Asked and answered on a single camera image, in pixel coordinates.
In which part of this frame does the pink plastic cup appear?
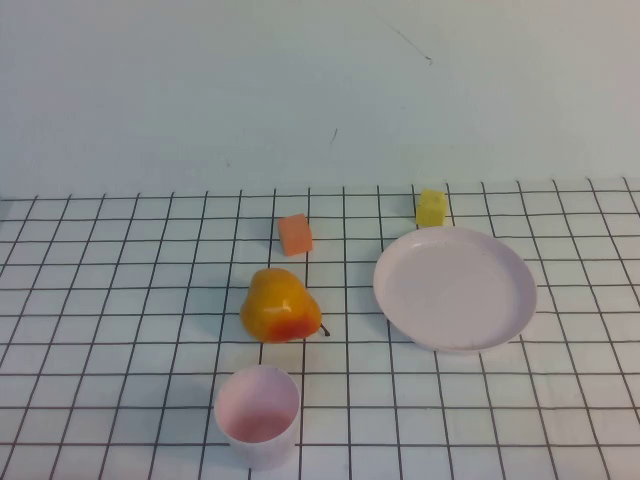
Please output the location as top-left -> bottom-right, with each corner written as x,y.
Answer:
214,364 -> 302,470

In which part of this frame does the pink round plate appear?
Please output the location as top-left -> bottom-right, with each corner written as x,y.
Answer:
372,226 -> 539,356

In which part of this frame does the orange foam cube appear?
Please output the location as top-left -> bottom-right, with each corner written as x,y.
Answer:
277,212 -> 315,258

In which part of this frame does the yellow orange toy pear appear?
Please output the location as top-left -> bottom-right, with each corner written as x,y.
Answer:
239,267 -> 332,345

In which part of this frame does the yellow foam cube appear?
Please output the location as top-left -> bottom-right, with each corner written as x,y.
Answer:
415,188 -> 448,229

